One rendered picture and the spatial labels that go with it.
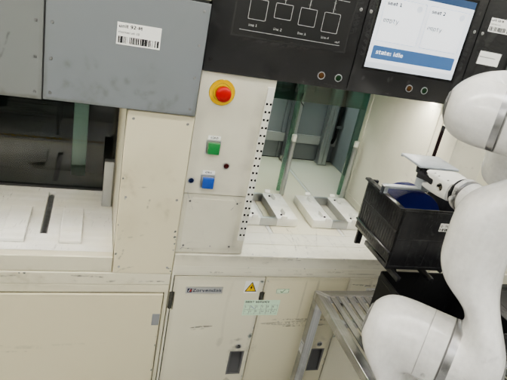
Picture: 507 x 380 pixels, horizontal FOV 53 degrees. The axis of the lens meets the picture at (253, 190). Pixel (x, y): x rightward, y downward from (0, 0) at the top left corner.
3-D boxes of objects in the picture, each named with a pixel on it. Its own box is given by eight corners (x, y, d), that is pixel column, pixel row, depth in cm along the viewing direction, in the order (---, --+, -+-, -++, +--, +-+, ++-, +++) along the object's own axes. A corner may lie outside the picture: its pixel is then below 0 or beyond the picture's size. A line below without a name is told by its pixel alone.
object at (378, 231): (375, 281, 136) (411, 172, 124) (345, 243, 154) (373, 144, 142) (452, 283, 143) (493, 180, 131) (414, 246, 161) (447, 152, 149)
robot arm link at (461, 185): (447, 213, 121) (440, 207, 124) (477, 216, 124) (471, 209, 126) (459, 182, 118) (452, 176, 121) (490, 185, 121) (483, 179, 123)
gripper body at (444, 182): (441, 207, 123) (417, 188, 133) (476, 210, 126) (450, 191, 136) (452, 179, 120) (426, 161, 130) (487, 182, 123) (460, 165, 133)
